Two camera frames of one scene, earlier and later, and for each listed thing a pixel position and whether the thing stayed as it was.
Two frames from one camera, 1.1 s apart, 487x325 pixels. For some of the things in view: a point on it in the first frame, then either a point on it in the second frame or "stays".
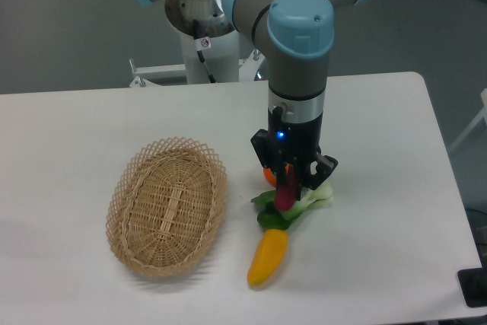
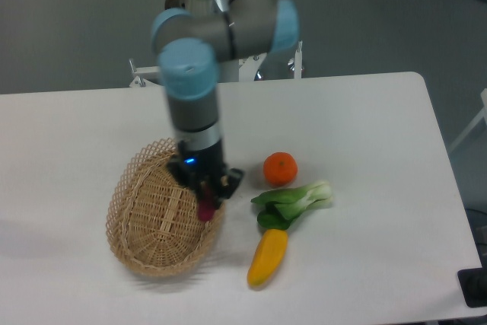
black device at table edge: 473,284 stays
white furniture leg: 482,113 stays
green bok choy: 271,218 stays
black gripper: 288,143 → 196,166
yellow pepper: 270,252 stays
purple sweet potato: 285,195 → 207,206
